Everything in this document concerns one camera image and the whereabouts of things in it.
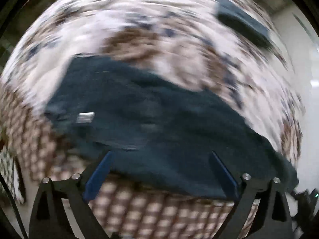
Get dark blue denim jeans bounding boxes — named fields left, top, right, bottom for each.
left=44, top=56, right=298, bottom=200

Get white board with grey strip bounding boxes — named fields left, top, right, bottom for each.
left=273, top=5, right=318, bottom=191

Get folded blue denim pants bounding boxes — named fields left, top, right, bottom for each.
left=217, top=0, right=271, bottom=48

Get floral quilt bedspread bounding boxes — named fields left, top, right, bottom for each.
left=1, top=0, right=303, bottom=164

